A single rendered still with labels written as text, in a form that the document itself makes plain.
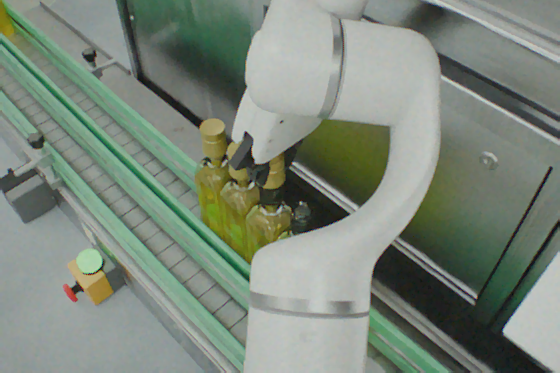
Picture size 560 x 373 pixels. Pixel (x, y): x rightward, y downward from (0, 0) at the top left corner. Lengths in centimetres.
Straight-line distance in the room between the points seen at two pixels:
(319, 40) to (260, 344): 20
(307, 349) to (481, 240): 38
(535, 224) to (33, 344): 86
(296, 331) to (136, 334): 71
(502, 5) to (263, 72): 26
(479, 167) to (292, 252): 32
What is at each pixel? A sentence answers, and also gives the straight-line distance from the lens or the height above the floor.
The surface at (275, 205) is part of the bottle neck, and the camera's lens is 69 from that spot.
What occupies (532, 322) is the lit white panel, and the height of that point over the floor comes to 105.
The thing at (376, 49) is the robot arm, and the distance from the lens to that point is 38.
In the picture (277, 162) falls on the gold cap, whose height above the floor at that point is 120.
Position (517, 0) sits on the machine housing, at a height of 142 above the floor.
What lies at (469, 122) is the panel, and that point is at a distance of 59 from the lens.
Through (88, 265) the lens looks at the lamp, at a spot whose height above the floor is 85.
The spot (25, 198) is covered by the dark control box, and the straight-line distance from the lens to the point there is 120.
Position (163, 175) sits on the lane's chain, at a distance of 106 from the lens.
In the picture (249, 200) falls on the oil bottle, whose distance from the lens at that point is 73.
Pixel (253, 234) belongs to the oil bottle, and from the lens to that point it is 74.
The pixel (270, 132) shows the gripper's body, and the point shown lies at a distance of 52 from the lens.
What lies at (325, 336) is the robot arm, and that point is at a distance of 35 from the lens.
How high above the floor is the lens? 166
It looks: 47 degrees down
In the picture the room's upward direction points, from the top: straight up
